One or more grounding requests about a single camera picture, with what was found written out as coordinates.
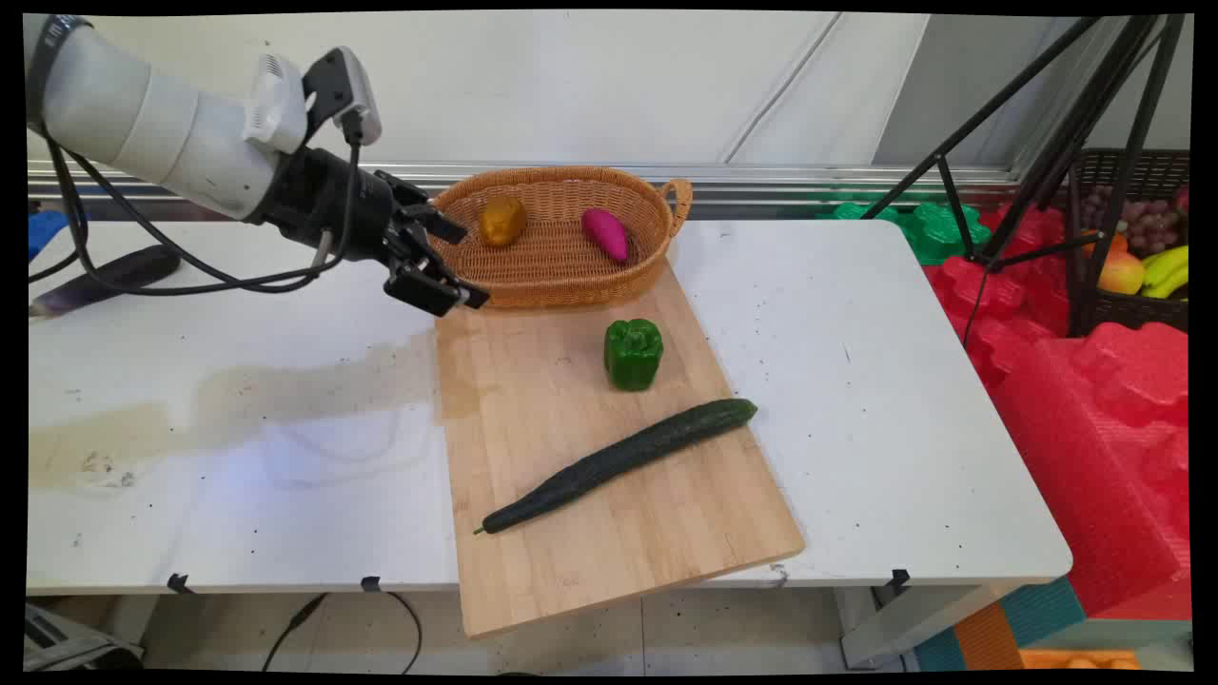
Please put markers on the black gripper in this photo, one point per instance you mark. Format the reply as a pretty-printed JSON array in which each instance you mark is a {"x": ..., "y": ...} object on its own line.
[{"x": 328, "y": 205}]

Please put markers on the brown potato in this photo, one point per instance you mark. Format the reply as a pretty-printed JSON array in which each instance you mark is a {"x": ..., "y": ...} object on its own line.
[{"x": 501, "y": 222}]

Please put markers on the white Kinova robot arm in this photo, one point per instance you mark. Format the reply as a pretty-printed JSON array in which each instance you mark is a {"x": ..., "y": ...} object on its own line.
[{"x": 143, "y": 119}]

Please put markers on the woven wicker basket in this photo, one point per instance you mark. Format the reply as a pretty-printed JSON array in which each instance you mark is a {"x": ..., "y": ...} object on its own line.
[{"x": 561, "y": 262}]

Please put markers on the purple sweet potato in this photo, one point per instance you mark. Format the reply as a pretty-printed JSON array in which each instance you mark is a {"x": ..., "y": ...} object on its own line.
[{"x": 606, "y": 235}]

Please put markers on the green bell pepper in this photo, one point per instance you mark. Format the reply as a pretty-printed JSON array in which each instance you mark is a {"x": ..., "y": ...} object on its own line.
[{"x": 633, "y": 355}]

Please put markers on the long dark green cucumber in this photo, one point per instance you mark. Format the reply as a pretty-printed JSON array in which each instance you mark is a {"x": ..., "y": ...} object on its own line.
[{"x": 618, "y": 461}]

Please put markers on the dark purple eggplant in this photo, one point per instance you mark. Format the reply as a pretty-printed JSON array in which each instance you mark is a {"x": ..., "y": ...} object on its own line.
[{"x": 114, "y": 278}]

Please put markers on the wooden cutting board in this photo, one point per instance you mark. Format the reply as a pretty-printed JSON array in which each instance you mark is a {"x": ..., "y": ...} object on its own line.
[{"x": 571, "y": 571}]

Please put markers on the blue foam piece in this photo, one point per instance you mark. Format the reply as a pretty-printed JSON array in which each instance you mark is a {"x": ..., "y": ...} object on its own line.
[{"x": 46, "y": 231}]

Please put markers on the green foam mat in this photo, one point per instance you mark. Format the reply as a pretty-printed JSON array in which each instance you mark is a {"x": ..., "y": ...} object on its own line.
[{"x": 937, "y": 233}]

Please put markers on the white table leg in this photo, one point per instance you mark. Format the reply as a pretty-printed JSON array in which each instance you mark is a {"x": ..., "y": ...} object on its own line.
[{"x": 904, "y": 628}]

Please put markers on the black tripod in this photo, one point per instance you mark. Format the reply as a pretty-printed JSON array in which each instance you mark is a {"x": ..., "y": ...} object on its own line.
[{"x": 1094, "y": 124}]

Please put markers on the small orange fruit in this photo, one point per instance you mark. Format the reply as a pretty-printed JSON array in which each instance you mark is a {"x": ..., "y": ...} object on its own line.
[{"x": 1115, "y": 242}]

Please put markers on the yellow-red mango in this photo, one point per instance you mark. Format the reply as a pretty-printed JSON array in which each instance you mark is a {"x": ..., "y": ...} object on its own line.
[{"x": 1121, "y": 274}]

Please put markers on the red foam mats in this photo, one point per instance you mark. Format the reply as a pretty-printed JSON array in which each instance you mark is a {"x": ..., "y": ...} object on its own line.
[{"x": 1094, "y": 457}]

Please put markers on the black plastic crate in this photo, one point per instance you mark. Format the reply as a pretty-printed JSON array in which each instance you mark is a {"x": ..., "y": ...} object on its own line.
[{"x": 1132, "y": 314}]

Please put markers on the teal and orange floor mat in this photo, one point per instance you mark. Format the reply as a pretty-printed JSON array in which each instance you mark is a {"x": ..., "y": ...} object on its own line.
[{"x": 1037, "y": 618}]

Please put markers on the purple grape bunch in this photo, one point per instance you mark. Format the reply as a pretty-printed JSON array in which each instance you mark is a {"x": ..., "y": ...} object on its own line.
[{"x": 1147, "y": 224}]

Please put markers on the yellow-green banana bunch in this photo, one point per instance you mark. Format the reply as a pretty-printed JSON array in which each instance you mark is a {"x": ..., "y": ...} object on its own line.
[{"x": 1168, "y": 269}]

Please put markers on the orange tray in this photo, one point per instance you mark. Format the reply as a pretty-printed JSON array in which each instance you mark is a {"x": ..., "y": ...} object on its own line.
[{"x": 1075, "y": 659}]

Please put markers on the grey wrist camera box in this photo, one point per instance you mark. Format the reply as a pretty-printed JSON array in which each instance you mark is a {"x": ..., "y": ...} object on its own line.
[{"x": 347, "y": 90}]

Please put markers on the white vented camera mount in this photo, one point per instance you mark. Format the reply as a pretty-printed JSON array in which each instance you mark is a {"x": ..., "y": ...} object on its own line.
[{"x": 276, "y": 105}]

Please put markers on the aluminium wall rail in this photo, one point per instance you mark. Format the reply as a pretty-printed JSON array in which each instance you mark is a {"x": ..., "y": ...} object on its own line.
[{"x": 809, "y": 176}]

